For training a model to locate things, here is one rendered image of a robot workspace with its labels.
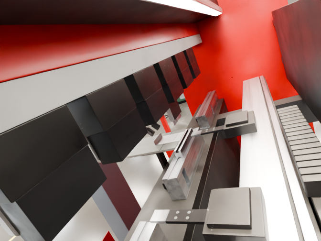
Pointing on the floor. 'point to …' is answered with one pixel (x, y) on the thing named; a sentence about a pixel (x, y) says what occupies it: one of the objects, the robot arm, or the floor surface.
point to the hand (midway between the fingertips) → (153, 129)
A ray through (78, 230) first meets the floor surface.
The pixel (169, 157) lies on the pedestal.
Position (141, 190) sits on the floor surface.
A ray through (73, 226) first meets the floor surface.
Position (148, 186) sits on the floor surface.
